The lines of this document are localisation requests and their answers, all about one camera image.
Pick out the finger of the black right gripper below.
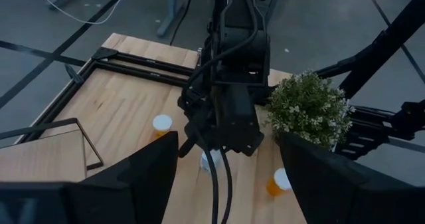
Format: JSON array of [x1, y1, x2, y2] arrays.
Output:
[[228, 130, 266, 158], [178, 136, 197, 159]]

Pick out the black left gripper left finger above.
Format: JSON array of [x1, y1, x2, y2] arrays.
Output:
[[0, 130, 179, 224]]

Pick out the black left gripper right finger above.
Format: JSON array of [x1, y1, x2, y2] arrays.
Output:
[[277, 132, 425, 224]]

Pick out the white medicine bottle blue label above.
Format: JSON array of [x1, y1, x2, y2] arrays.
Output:
[[200, 149, 224, 174]]

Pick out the orange pill bottle white cap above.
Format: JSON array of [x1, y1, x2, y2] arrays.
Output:
[[152, 114, 173, 139], [265, 167, 293, 197]]

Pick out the green artificial plant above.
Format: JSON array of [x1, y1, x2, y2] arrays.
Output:
[[265, 70, 356, 151]]

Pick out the black table clamp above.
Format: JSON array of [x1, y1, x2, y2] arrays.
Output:
[[64, 63, 86, 85]]

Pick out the black rig strut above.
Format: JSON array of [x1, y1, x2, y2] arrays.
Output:
[[313, 0, 425, 100]]

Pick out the black cable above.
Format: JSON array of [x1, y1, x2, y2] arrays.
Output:
[[185, 120, 220, 224], [219, 147, 233, 224]]

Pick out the wooden shelf with black frame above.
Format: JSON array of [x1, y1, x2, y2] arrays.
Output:
[[0, 117, 104, 184]]

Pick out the black table edge frame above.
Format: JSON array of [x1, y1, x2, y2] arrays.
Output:
[[15, 46, 425, 162]]

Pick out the white floor cable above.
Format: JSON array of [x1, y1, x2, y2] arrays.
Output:
[[28, 0, 130, 25]]

